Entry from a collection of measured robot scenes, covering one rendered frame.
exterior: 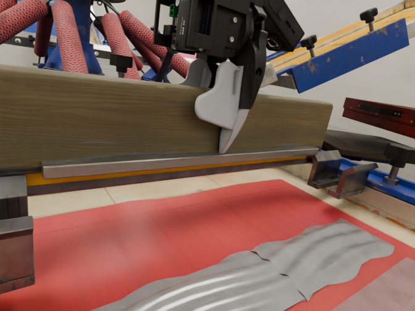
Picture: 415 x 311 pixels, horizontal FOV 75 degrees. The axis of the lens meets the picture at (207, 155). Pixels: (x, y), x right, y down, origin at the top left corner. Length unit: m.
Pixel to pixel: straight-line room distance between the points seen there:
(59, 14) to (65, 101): 0.61
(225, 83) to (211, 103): 0.02
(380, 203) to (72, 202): 0.43
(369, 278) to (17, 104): 0.33
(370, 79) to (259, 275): 2.23
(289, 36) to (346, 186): 0.22
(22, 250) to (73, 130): 0.09
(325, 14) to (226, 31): 2.50
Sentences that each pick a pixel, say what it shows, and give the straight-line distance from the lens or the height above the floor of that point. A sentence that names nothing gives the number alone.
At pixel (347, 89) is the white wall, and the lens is 2.48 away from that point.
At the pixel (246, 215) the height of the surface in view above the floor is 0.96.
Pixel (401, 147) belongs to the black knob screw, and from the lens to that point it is 0.48.
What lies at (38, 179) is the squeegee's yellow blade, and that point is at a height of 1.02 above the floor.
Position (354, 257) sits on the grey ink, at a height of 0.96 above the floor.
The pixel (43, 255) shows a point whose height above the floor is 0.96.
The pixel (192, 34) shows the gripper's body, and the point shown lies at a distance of 0.24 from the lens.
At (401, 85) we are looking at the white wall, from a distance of 2.34.
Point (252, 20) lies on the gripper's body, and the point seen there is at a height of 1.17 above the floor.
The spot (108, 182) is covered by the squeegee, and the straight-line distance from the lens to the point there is 0.27.
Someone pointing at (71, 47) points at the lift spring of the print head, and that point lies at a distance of 0.73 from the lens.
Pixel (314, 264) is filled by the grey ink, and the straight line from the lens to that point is 0.30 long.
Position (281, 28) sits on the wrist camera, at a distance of 0.33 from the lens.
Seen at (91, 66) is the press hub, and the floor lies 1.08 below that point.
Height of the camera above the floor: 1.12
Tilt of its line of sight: 17 degrees down
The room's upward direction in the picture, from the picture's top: 9 degrees clockwise
